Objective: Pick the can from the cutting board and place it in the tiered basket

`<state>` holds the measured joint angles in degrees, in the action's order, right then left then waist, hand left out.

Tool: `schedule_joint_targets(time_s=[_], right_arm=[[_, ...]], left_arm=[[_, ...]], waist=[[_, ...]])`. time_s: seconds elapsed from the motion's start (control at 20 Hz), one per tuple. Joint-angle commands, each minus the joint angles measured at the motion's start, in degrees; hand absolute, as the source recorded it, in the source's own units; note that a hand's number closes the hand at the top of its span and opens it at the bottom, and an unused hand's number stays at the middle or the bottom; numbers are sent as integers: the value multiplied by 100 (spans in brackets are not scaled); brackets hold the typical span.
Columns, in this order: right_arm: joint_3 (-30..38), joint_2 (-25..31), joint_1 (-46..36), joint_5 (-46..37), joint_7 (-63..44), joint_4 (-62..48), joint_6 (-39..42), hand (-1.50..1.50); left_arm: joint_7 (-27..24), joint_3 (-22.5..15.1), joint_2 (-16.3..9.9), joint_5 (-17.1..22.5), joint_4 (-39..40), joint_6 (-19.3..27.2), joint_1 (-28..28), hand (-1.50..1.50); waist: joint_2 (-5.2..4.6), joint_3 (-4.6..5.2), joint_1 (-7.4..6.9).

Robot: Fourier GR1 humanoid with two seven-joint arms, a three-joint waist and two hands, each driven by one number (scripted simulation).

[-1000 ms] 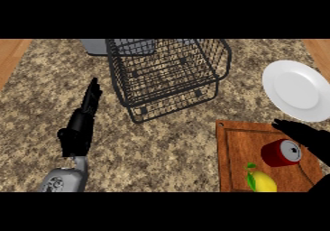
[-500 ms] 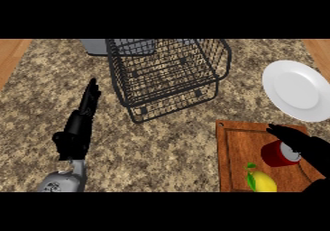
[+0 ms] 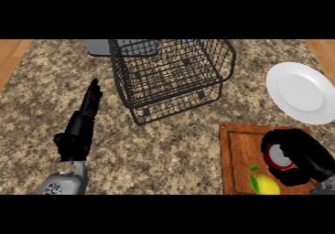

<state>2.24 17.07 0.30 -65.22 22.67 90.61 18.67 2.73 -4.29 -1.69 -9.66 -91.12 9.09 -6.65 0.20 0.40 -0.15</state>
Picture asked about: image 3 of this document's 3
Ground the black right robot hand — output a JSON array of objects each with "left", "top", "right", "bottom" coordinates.
[{"left": 259, "top": 128, "right": 335, "bottom": 188}]

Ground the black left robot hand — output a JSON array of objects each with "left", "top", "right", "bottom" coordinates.
[{"left": 53, "top": 78, "right": 103, "bottom": 163}]

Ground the brown wooden cutting board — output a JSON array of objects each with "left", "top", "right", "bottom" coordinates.
[{"left": 216, "top": 122, "right": 318, "bottom": 196}]

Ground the yellow lemon with leaf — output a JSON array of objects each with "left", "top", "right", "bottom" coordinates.
[{"left": 246, "top": 165, "right": 281, "bottom": 196}]

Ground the white round plate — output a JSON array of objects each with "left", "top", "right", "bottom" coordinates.
[{"left": 264, "top": 61, "right": 335, "bottom": 125}]

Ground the black wire tiered basket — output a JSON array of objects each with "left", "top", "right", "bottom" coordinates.
[{"left": 107, "top": 38, "right": 237, "bottom": 126}]

